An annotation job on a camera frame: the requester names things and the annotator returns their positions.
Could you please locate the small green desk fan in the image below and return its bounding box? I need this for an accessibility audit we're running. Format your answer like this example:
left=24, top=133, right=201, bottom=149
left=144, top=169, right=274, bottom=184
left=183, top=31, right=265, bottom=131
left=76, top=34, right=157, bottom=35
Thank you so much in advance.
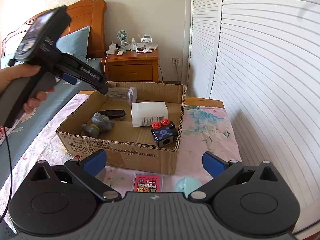
left=117, top=30, right=128, bottom=49

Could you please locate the pink card packet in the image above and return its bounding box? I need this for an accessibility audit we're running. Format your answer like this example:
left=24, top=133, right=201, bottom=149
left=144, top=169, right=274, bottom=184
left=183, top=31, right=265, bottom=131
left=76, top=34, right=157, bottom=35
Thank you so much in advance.
left=132, top=172, right=163, bottom=193

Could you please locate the person's left hand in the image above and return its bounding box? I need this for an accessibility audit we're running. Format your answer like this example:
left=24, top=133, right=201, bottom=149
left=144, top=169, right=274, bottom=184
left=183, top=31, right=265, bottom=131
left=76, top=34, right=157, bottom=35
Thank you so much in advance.
left=0, top=64, right=57, bottom=115

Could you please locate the pink floral quilt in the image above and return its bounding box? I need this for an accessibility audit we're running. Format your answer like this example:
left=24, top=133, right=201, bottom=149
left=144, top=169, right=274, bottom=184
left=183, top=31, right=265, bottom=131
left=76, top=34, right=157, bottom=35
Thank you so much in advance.
left=5, top=105, right=33, bottom=133

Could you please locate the grey rubber animal toy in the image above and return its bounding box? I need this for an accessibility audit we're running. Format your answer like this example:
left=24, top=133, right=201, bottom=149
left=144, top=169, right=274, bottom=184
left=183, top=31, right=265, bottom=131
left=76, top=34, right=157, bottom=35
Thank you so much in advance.
left=82, top=112, right=115, bottom=138

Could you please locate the wooden headboard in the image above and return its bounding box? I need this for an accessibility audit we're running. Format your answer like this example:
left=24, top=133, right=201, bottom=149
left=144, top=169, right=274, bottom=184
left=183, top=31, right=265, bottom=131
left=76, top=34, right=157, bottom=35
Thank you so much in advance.
left=1, top=0, right=107, bottom=58

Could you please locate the cardboard box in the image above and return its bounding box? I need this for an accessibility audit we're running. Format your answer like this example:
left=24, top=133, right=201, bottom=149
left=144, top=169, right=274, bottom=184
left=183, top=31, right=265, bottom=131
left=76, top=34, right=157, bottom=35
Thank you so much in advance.
left=55, top=81, right=188, bottom=176

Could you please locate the blue cube toy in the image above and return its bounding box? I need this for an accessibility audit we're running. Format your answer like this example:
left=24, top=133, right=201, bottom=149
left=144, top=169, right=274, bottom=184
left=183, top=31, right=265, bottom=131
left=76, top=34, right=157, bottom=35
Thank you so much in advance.
left=150, top=119, right=175, bottom=148

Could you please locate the wooden nightstand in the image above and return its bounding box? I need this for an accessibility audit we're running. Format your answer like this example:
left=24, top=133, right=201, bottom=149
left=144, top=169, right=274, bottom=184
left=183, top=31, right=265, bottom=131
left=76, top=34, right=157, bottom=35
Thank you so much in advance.
left=101, top=47, right=160, bottom=83

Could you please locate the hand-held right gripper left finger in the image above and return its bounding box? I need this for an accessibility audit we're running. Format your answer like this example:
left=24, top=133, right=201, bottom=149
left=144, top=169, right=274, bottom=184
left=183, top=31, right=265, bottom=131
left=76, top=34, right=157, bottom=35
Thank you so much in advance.
left=30, top=149, right=123, bottom=203

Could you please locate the bed with blue sheet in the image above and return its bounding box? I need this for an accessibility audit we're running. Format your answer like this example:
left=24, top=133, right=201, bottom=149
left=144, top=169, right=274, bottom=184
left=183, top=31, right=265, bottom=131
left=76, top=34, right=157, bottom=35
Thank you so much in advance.
left=0, top=57, right=103, bottom=188

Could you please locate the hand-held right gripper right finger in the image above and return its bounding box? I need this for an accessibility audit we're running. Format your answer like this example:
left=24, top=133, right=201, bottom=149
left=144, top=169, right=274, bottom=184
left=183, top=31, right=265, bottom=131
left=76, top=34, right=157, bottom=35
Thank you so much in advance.
left=187, top=151, right=279, bottom=202

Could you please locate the black oval brush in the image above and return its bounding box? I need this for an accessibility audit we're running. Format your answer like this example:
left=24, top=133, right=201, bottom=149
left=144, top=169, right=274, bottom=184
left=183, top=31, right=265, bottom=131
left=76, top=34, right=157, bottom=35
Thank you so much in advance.
left=96, top=109, right=126, bottom=121

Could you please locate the narrow white louvered wardrobe door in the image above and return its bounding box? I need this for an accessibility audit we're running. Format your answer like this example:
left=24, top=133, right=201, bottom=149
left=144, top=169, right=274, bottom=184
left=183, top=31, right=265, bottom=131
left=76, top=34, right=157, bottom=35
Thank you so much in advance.
left=189, top=0, right=223, bottom=98

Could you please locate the white power strip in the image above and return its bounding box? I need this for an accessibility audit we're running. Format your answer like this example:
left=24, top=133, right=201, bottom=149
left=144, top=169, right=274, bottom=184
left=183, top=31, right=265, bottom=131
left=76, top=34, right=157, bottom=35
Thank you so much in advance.
left=107, top=41, right=118, bottom=55

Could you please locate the white phone stand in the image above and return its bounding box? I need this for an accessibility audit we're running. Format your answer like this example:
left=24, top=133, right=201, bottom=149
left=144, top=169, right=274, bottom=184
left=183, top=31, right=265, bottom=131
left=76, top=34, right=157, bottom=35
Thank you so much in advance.
left=140, top=33, right=154, bottom=51

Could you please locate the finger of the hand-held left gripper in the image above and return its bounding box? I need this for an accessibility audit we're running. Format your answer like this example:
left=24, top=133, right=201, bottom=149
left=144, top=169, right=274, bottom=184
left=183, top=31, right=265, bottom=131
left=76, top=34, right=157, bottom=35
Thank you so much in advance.
left=60, top=54, right=108, bottom=95
left=61, top=73, right=78, bottom=85

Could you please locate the clear bottle of yellow capsules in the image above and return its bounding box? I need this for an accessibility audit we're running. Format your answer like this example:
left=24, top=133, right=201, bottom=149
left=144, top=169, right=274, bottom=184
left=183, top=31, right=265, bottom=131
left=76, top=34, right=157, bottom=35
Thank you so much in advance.
left=64, top=152, right=83, bottom=163

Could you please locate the mint green round case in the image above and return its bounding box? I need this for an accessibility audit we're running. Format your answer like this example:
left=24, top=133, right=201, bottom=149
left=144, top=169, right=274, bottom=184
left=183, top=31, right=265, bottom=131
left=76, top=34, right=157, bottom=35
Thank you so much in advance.
left=174, top=177, right=202, bottom=197

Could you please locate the blue pillow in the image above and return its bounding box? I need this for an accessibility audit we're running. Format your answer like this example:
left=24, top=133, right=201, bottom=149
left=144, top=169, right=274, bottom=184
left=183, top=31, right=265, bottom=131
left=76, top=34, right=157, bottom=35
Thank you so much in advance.
left=54, top=26, right=90, bottom=62

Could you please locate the wide white louvered wardrobe door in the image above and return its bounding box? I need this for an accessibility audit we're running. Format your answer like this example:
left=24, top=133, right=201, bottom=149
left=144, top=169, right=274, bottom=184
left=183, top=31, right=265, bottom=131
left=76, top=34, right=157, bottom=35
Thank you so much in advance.
left=210, top=0, right=320, bottom=232

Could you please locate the clear plastic jar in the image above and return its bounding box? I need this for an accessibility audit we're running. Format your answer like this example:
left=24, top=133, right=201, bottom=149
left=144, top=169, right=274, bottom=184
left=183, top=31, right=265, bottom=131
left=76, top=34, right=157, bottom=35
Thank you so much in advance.
left=106, top=87, right=138, bottom=105

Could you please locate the translucent white plastic container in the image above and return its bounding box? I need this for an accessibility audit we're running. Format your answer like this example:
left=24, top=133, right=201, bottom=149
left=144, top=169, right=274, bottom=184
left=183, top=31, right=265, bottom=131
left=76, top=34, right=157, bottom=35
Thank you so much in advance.
left=131, top=102, right=168, bottom=127

